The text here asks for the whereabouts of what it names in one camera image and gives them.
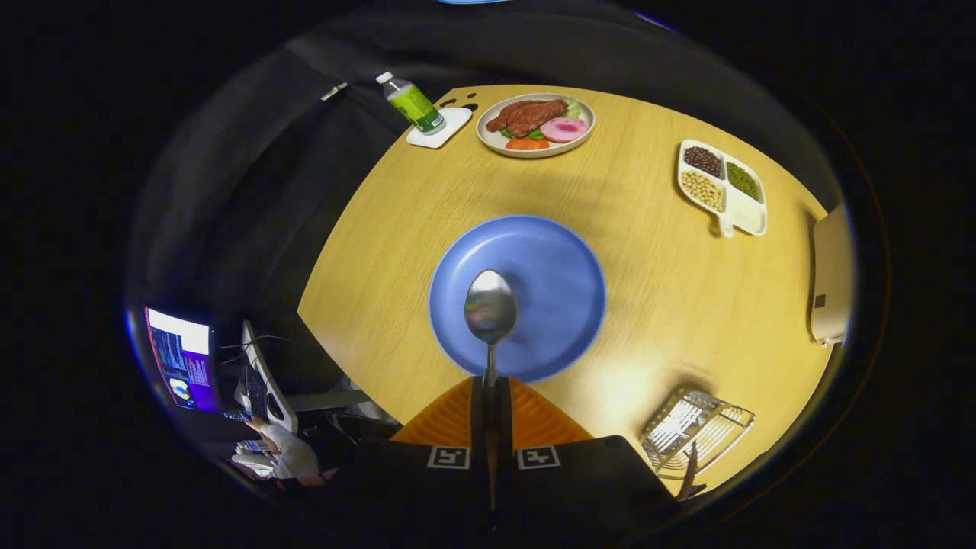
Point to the green lettuce leaf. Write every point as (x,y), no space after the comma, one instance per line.
(573,108)

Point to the silver cloth clip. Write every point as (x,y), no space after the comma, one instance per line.
(334,91)

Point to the brown steak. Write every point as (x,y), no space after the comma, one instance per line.
(526,116)

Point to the white laptop computer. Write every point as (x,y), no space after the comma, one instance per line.
(263,389)

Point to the pile of yellow soybeans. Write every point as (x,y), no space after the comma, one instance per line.
(703,191)

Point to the blue plate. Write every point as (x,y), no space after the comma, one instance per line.
(560,297)

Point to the green drink bottle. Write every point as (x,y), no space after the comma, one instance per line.
(415,107)

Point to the perforated metal tray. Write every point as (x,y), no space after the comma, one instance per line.
(686,427)

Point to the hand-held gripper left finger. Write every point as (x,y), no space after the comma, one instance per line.
(412,488)

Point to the orange tomato slice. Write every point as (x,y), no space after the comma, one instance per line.
(526,143)

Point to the pile of green mung beans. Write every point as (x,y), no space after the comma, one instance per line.
(743,181)

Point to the beige food plate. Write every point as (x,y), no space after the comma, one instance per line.
(488,133)

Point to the white divided dish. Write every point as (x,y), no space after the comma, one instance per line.
(747,217)

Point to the white toaster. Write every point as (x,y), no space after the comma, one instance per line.
(833,274)

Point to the pink ham slice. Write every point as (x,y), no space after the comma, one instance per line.
(564,130)

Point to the white square coaster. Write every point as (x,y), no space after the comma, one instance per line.
(456,119)

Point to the computer monitor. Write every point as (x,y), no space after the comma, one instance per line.
(183,358)

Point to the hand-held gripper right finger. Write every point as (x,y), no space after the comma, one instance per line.
(579,488)

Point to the pile of dark red beans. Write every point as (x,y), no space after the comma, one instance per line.
(703,162)

